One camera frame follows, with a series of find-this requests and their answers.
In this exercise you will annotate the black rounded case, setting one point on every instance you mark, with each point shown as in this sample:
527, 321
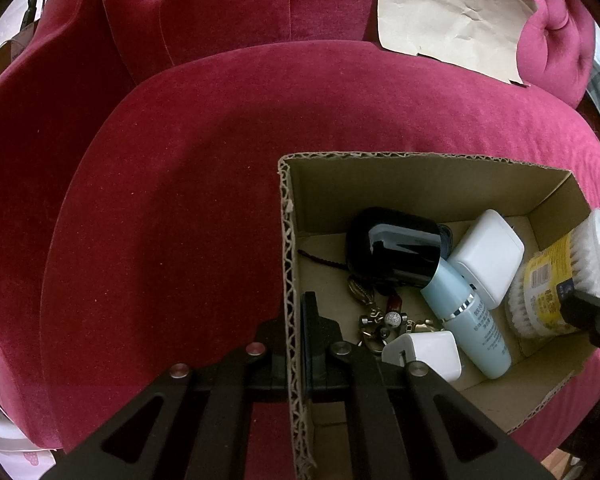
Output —
395, 250

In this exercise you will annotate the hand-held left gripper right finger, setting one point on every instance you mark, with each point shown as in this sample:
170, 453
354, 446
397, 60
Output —
311, 325

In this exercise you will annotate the dark tall object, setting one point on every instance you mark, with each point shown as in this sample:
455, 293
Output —
32, 2

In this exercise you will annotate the white rectangular power bank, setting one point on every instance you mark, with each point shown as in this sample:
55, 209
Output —
487, 255

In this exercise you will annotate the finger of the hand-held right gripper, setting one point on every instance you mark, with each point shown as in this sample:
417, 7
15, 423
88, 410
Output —
595, 315

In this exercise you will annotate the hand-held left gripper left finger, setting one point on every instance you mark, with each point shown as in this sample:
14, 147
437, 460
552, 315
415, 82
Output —
272, 350

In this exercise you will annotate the round blue tin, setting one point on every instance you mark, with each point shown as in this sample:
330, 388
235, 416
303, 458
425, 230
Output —
446, 242

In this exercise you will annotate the red velvet tufted sofa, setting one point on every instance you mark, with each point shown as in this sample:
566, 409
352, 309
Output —
45, 110

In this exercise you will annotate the light blue cosmetic bottle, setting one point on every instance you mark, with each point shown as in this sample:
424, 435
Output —
475, 330

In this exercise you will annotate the cardboard box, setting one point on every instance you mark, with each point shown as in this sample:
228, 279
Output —
405, 185

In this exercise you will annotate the small brown cardboard carton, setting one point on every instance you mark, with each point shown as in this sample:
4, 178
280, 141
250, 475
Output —
12, 52

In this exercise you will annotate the white charger plug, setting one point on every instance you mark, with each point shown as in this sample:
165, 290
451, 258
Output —
430, 352

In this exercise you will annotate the white printed cloth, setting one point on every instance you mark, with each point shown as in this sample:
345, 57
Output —
15, 455

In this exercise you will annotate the brown paper sheet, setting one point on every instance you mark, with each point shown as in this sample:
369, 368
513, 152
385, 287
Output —
450, 10

